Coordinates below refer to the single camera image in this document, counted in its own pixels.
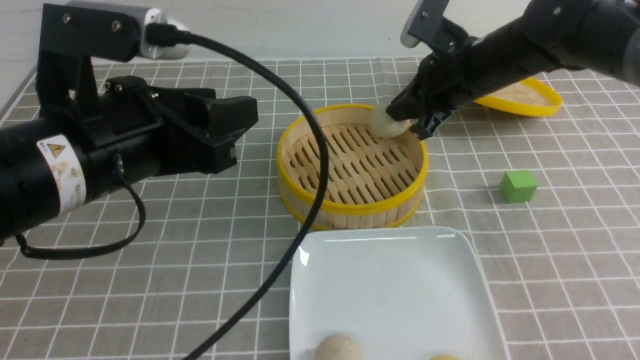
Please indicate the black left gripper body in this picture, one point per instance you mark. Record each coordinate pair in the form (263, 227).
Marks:
(176, 121)

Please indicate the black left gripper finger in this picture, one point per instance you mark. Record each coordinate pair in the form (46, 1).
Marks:
(217, 154)
(217, 121)

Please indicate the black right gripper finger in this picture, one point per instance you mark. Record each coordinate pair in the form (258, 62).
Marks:
(408, 104)
(426, 122)

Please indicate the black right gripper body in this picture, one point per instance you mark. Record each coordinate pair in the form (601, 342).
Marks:
(447, 81)

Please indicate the white steamed bun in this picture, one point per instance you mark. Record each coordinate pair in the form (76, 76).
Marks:
(338, 347)
(383, 126)

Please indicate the yellow steamed bun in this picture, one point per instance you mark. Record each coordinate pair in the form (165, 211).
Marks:
(444, 357)

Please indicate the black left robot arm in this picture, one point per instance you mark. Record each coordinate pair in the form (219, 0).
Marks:
(66, 158)

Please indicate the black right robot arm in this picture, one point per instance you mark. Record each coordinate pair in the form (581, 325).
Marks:
(599, 35)

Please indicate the white square plate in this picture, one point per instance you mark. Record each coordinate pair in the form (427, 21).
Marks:
(406, 293)

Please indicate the yellow rimmed bamboo steamer basket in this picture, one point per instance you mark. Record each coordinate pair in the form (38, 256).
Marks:
(372, 182)

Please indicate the yellow rimmed steamer lid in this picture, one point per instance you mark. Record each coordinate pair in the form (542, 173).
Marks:
(529, 97)

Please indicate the green wooden cube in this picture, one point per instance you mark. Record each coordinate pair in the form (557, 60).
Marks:
(518, 186)

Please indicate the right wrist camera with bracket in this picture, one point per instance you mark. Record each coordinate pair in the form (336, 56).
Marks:
(427, 24)

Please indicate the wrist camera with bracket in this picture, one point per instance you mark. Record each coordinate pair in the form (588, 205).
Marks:
(427, 24)
(74, 33)

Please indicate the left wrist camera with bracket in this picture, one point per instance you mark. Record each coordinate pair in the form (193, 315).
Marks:
(74, 33)

